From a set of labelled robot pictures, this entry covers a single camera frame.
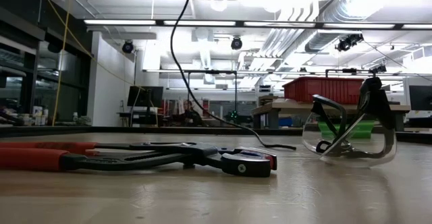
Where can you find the person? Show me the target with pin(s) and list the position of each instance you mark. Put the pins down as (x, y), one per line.
(189, 116)

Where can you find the black metal gantry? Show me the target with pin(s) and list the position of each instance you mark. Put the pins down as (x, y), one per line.
(212, 71)

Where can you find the black computer monitor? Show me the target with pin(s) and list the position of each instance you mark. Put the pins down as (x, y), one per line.
(145, 96)
(422, 97)

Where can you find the blue plastic bin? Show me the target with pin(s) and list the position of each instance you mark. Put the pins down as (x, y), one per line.
(285, 122)

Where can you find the wooden top workbench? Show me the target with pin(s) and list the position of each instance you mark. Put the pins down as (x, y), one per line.
(290, 106)

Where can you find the LED light strip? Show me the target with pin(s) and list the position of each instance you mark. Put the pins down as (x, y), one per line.
(416, 26)
(359, 25)
(119, 22)
(199, 23)
(279, 24)

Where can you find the red ribbed crate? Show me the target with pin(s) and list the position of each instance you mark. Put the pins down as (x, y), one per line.
(324, 89)

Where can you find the green plastic bin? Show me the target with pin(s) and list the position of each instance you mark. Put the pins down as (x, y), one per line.
(362, 131)

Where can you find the clear safety glasses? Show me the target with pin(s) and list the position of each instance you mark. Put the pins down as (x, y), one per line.
(374, 99)

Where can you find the black ceiling camera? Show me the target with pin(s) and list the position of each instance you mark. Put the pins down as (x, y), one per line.
(347, 42)
(128, 47)
(236, 43)

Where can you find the black aluminium table frame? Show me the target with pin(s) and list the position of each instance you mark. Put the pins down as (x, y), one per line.
(101, 130)

